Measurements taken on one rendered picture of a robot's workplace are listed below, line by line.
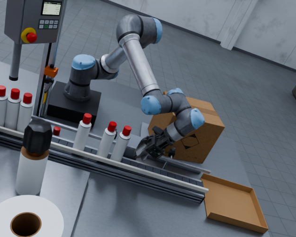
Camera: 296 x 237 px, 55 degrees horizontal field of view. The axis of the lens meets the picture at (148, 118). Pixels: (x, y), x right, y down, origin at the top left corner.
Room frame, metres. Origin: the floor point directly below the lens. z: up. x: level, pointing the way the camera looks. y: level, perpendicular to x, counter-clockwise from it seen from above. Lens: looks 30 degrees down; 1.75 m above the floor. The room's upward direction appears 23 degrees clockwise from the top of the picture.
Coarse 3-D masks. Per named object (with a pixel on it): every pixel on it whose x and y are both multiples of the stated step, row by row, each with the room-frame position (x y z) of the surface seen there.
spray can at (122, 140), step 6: (126, 126) 1.01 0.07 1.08; (120, 132) 1.02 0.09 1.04; (126, 132) 1.00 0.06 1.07; (120, 138) 0.99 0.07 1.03; (126, 138) 0.99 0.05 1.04; (120, 144) 0.99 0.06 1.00; (126, 144) 1.00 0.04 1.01; (114, 150) 0.99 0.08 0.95; (120, 150) 0.99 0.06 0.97; (114, 156) 0.99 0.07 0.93; (120, 156) 0.99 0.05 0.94
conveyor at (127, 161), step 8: (8, 136) 0.89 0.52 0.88; (16, 136) 0.91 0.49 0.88; (64, 144) 0.98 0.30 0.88; (72, 144) 1.01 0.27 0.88; (64, 152) 0.94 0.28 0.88; (88, 152) 1.00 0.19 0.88; (96, 152) 1.02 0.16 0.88; (88, 160) 0.95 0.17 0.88; (96, 160) 0.97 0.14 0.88; (128, 160) 1.06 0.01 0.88; (120, 168) 0.99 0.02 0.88; (144, 168) 1.05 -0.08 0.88; (152, 168) 1.08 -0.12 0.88; (144, 176) 1.00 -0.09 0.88; (168, 176) 1.07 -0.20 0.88; (176, 176) 1.09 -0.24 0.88; (176, 184) 1.04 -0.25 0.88; (200, 184) 1.11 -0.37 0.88; (200, 192) 1.05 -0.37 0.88
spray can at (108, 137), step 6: (108, 126) 0.99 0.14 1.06; (114, 126) 0.98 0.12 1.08; (108, 132) 0.98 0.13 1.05; (114, 132) 0.99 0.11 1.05; (102, 138) 0.98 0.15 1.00; (108, 138) 0.97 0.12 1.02; (102, 144) 0.97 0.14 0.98; (108, 144) 0.97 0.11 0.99; (102, 150) 0.97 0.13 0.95; (108, 150) 0.98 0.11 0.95; (102, 156) 0.97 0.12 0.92
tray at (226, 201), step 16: (208, 176) 1.23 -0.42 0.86; (208, 192) 1.13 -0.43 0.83; (224, 192) 1.19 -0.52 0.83; (240, 192) 1.24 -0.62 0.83; (208, 208) 1.02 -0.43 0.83; (224, 208) 1.07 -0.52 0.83; (240, 208) 1.12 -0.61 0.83; (256, 208) 1.16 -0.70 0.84; (240, 224) 1.00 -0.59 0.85; (256, 224) 1.06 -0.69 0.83
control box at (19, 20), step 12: (12, 0) 0.95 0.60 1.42; (24, 0) 0.93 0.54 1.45; (36, 0) 0.96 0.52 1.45; (60, 0) 1.05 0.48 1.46; (12, 12) 0.94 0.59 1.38; (24, 12) 0.92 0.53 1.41; (36, 12) 0.97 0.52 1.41; (60, 12) 1.06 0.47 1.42; (12, 24) 0.94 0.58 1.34; (24, 24) 0.93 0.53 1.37; (36, 24) 0.97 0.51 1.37; (12, 36) 0.94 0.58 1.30; (24, 36) 0.93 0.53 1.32; (48, 36) 1.03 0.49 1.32
